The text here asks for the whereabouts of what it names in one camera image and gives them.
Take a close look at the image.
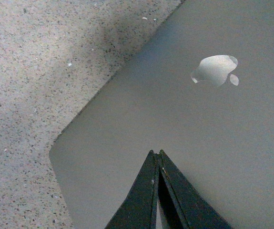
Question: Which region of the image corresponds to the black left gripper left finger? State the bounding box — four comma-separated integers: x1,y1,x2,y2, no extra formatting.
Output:
106,150,159,229

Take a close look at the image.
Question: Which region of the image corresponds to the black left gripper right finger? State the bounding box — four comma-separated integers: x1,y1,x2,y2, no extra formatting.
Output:
158,150,231,229

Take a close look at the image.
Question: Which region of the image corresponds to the silver laptop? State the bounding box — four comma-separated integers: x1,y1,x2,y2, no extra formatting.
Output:
50,0,274,229

